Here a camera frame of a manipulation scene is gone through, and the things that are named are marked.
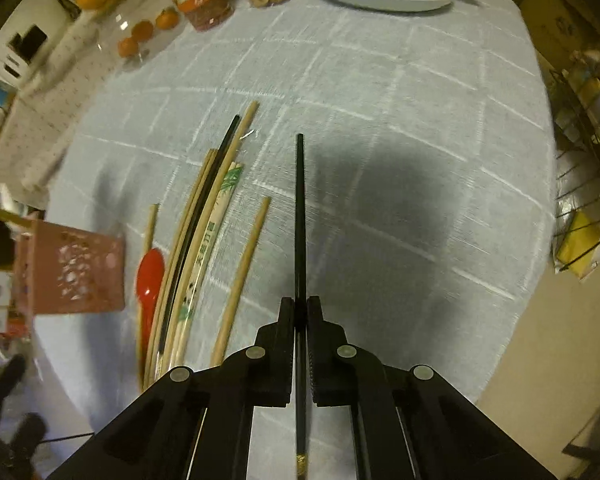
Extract white dotted cloth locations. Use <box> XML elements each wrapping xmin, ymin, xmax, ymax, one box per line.
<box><xmin>0</xmin><ymin>10</ymin><xmax>126</xmax><ymax>208</ymax></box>

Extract black chopstick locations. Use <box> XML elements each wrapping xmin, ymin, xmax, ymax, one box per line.
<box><xmin>293</xmin><ymin>133</ymin><xmax>309</xmax><ymax>479</ymax></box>
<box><xmin>152</xmin><ymin>115</ymin><xmax>242</xmax><ymax>386</ymax></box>

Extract pink perforated utensil holder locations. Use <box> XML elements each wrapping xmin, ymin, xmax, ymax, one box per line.
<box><xmin>14</xmin><ymin>219</ymin><xmax>127</xmax><ymax>316</ymax></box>

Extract red plastic spoon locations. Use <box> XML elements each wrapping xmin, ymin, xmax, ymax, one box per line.
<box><xmin>135</xmin><ymin>249</ymin><xmax>167</xmax><ymax>363</ymax></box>

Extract cardboard box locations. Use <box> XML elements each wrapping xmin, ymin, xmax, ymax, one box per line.
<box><xmin>520</xmin><ymin>0</ymin><xmax>600</xmax><ymax>78</ymax></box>

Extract cluttered shelf unit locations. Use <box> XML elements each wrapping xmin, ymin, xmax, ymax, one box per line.
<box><xmin>0</xmin><ymin>75</ymin><xmax>36</xmax><ymax>356</ymax></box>

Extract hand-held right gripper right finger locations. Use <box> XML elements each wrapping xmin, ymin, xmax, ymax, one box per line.
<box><xmin>306</xmin><ymin>296</ymin><xmax>556</xmax><ymax>480</ymax></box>

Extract red-labelled food jar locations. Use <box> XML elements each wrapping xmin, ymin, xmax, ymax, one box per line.
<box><xmin>162</xmin><ymin>0</ymin><xmax>236</xmax><ymax>32</ymax></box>

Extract black wire rack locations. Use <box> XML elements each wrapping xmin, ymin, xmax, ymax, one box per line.
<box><xmin>547</xmin><ymin>50</ymin><xmax>600</xmax><ymax>273</ymax></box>

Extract yellow packet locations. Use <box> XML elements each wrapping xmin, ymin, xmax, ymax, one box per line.
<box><xmin>554</xmin><ymin>210</ymin><xmax>600</xmax><ymax>281</ymax></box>

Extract paper-wrapped disposable chopsticks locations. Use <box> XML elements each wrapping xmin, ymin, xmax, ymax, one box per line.
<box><xmin>167</xmin><ymin>161</ymin><xmax>245</xmax><ymax>368</ymax></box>

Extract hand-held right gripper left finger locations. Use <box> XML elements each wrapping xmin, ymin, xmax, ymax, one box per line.
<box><xmin>47</xmin><ymin>297</ymin><xmax>297</xmax><ymax>480</ymax></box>

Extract clear glass jar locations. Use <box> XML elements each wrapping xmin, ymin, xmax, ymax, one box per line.
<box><xmin>97</xmin><ymin>0</ymin><xmax>186</xmax><ymax>72</ymax></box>

